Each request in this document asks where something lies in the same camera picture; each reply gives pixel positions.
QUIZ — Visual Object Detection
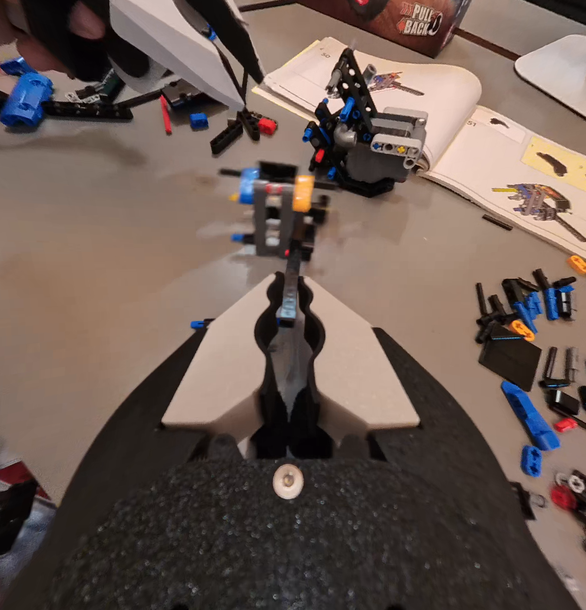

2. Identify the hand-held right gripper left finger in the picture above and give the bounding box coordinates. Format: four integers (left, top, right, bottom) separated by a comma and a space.
161, 273, 288, 460

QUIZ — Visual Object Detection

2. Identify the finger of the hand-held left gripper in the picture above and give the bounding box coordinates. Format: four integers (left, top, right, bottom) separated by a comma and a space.
109, 0, 247, 109
185, 0, 266, 85

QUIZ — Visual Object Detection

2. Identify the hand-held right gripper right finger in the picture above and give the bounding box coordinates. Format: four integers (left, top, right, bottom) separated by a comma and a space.
292, 275, 421, 460

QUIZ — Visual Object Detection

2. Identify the lego frame sub-assembly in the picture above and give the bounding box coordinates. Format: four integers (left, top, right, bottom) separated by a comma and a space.
219, 161, 332, 330

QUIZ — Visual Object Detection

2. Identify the lego instruction booklet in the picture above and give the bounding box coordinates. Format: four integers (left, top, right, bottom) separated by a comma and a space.
251, 37, 586, 265

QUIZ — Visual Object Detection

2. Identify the scatter of large lego parts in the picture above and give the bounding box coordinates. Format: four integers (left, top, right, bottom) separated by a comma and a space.
0, 55, 278, 155

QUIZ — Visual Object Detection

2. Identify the blue lego cylinder piece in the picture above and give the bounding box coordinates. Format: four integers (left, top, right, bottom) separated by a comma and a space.
0, 71, 54, 128

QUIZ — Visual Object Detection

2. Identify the black square lego panel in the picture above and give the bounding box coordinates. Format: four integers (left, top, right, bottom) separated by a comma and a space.
479, 326, 542, 392

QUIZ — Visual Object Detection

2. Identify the lego set box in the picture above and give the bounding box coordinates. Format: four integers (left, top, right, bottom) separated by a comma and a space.
298, 0, 472, 59

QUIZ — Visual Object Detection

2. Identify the lego chassis with grey motor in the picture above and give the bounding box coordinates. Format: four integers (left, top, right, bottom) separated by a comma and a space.
302, 48, 429, 198

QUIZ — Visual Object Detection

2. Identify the pile of small lego pins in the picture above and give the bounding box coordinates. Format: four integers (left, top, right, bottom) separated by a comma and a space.
474, 255, 586, 553

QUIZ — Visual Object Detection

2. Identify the person's left hand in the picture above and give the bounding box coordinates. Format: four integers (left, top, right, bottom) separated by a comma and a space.
0, 0, 75, 78

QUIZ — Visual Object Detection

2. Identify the white tray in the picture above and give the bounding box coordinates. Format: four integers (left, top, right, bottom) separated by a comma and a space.
514, 33, 586, 125

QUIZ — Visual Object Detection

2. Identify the blue lego bracket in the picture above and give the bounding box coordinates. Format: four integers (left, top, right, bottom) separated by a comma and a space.
502, 380, 560, 451

